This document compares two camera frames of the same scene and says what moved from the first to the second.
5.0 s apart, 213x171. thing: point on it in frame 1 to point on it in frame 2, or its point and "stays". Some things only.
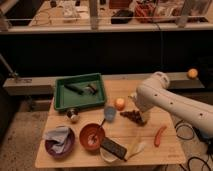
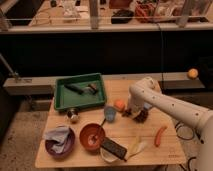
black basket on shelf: [121, 17] stays
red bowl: [91, 136] stays
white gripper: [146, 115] to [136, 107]
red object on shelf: [145, 12] stays
